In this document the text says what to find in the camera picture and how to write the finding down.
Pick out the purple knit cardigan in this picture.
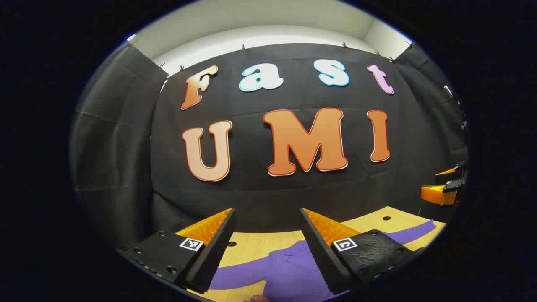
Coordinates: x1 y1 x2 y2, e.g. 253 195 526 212
209 219 437 302

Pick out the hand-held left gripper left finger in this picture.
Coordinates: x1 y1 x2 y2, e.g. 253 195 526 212
117 208 236 295

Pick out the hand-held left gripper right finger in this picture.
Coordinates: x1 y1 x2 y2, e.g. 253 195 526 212
299 208 426 296

